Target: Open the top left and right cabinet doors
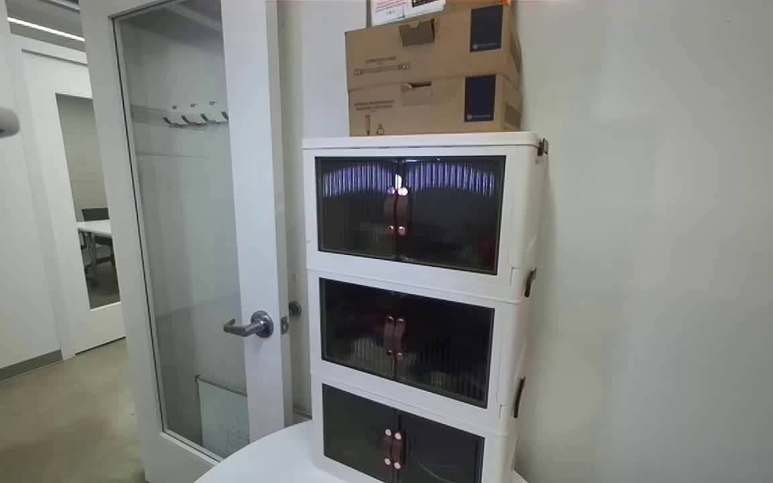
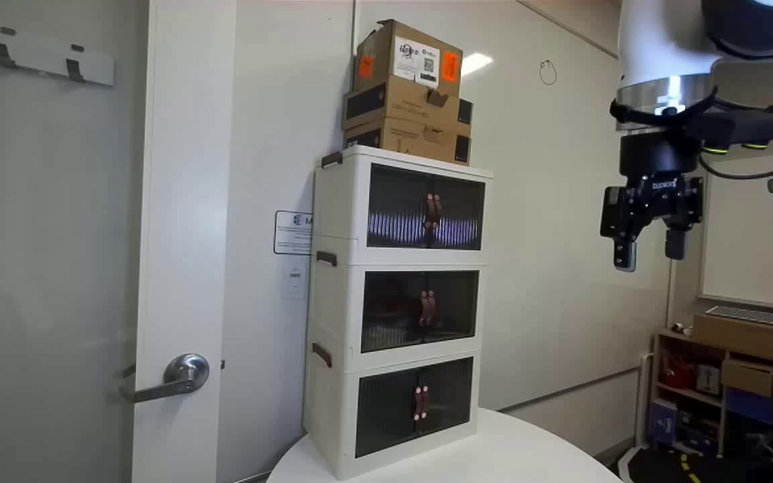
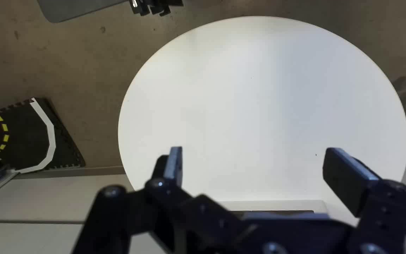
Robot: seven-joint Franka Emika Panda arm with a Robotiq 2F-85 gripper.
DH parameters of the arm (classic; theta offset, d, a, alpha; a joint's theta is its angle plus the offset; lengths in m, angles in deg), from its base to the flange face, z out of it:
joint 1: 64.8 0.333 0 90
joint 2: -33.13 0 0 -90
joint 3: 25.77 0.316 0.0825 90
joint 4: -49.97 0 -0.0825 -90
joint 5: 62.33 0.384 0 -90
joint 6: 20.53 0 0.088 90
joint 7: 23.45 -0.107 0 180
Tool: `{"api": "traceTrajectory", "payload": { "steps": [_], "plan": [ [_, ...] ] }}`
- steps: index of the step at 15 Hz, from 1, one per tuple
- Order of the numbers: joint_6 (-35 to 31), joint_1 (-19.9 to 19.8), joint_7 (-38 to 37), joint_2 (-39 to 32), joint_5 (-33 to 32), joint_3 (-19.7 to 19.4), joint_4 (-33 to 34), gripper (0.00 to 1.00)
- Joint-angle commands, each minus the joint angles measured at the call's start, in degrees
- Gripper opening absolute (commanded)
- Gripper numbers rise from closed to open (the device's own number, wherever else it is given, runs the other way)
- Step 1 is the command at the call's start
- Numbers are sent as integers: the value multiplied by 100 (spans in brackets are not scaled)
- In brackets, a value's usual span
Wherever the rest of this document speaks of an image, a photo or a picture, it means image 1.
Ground cabinet door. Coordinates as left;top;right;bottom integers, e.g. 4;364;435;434
314;156;393;257
401;156;506;273

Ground white three-tier storage cabinet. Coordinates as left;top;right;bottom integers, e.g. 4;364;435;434
300;132;545;483

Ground lower cardboard box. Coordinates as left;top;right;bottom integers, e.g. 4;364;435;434
349;74;524;136

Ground cardboard box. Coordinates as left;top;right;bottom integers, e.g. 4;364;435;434
349;74;524;136
345;0;520;89

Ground upper cardboard box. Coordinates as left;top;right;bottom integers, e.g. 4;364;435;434
345;0;520;89

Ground white glass panel door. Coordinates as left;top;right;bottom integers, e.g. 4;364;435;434
83;0;292;483

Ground silver lever door handle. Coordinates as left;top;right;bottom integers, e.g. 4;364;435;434
224;312;273;339

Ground wall coat hook rack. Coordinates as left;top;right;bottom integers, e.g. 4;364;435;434
165;103;229;128

